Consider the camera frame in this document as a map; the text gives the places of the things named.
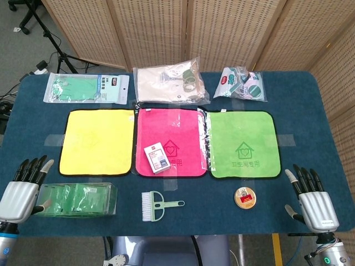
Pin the beige bag in clear plastic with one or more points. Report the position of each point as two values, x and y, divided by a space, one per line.
161 86

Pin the small white red box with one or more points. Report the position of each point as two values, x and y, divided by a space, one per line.
156 158

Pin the yellow microfibre cloth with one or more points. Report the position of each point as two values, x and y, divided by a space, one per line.
97 141

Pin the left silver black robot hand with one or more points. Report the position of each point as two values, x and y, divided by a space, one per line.
19 196

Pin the white power strip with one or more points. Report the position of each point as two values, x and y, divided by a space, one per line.
38 71

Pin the black office chair base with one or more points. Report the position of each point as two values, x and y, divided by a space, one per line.
25 19

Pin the packaged green rubber gloves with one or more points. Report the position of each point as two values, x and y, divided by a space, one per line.
83 88

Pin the grey-blue robot torso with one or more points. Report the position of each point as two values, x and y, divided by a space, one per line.
166 250

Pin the green white packet in plastic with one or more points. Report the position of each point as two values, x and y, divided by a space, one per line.
238 86

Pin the black tripod stand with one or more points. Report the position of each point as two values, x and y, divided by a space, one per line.
62 56

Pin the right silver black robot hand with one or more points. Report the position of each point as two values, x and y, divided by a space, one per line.
319 207

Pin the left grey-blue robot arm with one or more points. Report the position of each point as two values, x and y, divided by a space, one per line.
7 246

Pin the clear tape strip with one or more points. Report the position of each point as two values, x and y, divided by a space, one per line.
287 140
52 140
170 184

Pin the clear green plastic box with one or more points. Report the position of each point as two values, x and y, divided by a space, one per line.
80 199

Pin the green brush with white bristles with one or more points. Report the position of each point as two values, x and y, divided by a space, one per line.
155 206

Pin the green microfibre cloth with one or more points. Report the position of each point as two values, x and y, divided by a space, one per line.
244 133

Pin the round gold tin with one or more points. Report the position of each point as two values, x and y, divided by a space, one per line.
245 197

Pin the pink microfibre cloth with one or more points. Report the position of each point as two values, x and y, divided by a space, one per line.
166 127

